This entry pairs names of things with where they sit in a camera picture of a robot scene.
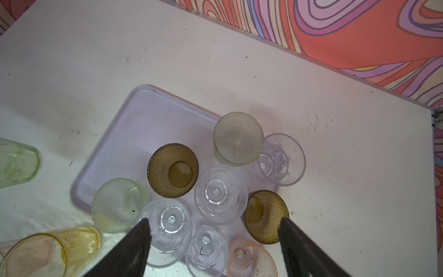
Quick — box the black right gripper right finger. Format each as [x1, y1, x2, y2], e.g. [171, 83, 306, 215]
[278, 217, 349, 277]

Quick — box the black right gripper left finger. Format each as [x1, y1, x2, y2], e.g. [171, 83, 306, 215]
[86, 219, 151, 277]

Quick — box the pale green small glass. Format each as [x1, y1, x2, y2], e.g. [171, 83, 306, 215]
[91, 178, 151, 234]

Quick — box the pink glass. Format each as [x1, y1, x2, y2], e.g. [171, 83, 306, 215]
[0, 240, 20, 260]
[226, 237, 278, 277]

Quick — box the yellow glass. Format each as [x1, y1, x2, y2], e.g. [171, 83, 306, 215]
[1, 226, 101, 277]

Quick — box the amber brown glass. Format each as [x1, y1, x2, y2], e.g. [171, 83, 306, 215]
[241, 190, 290, 245]

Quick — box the small clear glass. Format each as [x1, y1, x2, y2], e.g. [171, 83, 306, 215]
[185, 225, 227, 277]

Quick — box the olive dark glass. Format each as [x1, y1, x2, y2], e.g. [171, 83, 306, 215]
[147, 143, 199, 198]

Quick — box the large pale green glass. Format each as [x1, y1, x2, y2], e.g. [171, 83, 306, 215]
[213, 111, 264, 167]

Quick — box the bright green glass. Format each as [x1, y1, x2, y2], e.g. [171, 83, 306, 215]
[1, 138, 43, 188]

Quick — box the lavender rectangular plastic tray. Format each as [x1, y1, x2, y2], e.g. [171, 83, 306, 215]
[69, 84, 281, 277]

